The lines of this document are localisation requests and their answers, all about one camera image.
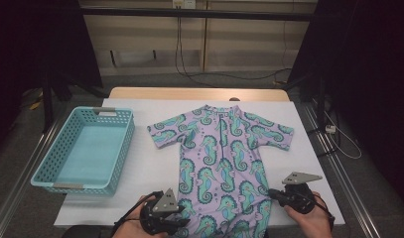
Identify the black tripod stand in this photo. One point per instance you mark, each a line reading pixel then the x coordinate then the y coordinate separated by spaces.
pixel 47 99

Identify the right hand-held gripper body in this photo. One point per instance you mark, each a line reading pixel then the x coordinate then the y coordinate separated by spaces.
pixel 298 198

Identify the person's right hand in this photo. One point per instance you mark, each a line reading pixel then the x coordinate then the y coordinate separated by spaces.
pixel 315 224

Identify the white wall socket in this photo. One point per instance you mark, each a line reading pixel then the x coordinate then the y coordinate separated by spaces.
pixel 189 4

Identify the purple seahorse print swimsuit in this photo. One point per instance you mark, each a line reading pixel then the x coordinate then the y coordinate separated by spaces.
pixel 222 165

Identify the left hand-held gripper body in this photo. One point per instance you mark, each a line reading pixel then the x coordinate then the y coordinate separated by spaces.
pixel 163 206

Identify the black curtain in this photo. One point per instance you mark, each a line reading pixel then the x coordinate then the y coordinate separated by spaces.
pixel 371 66
pixel 30 39

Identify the black metal stand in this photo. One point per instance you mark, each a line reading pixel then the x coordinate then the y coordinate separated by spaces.
pixel 320 99

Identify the black horizontal bar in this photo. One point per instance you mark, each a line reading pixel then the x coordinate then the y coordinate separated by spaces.
pixel 189 14

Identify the yellow tape strip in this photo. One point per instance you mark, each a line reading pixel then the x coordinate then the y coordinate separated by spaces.
pixel 34 105

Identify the person's left hand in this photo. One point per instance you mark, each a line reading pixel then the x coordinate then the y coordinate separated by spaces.
pixel 133 228

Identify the metal floor rail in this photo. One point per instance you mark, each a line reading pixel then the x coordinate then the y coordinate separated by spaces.
pixel 29 175
pixel 346 185

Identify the white plug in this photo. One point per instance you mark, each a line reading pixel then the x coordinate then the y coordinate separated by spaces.
pixel 330 129

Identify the white foam mat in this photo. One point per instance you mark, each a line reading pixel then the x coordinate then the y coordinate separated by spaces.
pixel 150 165

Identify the turquoise plastic basket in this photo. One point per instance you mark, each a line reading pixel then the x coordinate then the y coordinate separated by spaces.
pixel 90 148

